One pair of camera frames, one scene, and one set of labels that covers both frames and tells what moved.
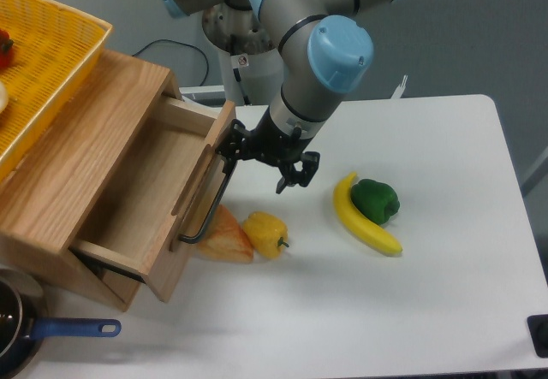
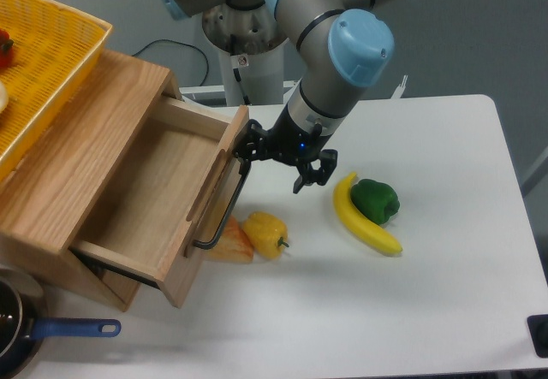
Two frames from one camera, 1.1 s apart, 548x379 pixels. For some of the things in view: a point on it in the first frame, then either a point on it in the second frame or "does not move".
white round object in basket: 3,97 does not move
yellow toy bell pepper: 265,232 does not move
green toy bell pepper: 375,199 does not move
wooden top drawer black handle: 213,208 -> 207,245
